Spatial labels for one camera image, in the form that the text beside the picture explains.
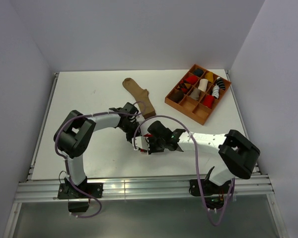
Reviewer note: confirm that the right aluminium side rail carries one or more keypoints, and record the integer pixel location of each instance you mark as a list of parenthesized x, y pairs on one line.
[(236, 103)]

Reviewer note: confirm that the white grey striped sock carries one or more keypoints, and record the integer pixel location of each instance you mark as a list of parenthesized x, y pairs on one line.
[(215, 92)]

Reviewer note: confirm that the cream rolled sock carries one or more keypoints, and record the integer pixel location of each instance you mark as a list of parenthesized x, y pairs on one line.
[(203, 85)]

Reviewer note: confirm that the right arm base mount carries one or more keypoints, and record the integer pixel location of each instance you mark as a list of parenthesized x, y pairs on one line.
[(213, 194)]

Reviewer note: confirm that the red rolled sock lower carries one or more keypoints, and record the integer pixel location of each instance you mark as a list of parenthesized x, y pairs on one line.
[(208, 101)]

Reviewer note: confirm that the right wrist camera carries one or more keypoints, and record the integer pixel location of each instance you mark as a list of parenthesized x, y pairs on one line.
[(140, 143)]

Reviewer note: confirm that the dark brown rolled sock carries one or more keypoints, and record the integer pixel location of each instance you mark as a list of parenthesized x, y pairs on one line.
[(176, 96)]

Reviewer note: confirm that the aluminium front rail frame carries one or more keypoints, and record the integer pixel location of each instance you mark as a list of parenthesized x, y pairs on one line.
[(137, 188)]

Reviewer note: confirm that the tan brown sock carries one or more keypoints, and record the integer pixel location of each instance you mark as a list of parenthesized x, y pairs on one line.
[(141, 96)]

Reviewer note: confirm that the black white striped sock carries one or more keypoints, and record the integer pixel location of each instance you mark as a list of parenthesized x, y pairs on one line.
[(220, 83)]

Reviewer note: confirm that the red rolled sock upper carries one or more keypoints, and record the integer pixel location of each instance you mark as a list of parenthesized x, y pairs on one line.
[(192, 79)]

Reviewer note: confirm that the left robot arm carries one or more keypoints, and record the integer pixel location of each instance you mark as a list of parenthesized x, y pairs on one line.
[(74, 135)]

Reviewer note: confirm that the orange divided sock tray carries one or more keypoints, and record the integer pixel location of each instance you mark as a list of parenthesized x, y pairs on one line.
[(192, 108)]

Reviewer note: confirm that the aluminium side rail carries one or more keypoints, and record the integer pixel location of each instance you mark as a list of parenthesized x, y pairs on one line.
[(236, 103), (32, 165)]

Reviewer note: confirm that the red white striped sock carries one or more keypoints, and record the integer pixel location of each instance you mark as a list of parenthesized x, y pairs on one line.
[(148, 136)]

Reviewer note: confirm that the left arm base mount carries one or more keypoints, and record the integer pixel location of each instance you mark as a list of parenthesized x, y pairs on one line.
[(78, 202)]

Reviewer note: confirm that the red rolled sock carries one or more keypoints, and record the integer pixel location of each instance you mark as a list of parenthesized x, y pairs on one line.
[(192, 79), (208, 101)]

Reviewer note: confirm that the dark teal rolled sock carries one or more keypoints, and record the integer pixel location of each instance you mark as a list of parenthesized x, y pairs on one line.
[(198, 72)]

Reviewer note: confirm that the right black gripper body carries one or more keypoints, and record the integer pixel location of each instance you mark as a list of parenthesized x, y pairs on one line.
[(156, 145)]

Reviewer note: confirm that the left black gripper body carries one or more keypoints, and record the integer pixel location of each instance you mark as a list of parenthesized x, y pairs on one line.
[(129, 130)]

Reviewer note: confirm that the grey brown rolled sock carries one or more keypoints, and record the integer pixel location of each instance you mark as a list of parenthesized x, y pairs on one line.
[(195, 94)]

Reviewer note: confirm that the argyle patterned rolled sock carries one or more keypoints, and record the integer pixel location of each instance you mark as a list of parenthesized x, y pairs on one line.
[(184, 87)]

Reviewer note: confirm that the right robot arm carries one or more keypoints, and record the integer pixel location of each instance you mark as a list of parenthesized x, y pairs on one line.
[(238, 154)]

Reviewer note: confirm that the left aluminium side rail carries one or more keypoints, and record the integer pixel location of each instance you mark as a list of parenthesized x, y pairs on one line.
[(32, 165)]

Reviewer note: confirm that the yellow rolled sock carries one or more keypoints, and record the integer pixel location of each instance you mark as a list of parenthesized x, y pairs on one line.
[(209, 76)]

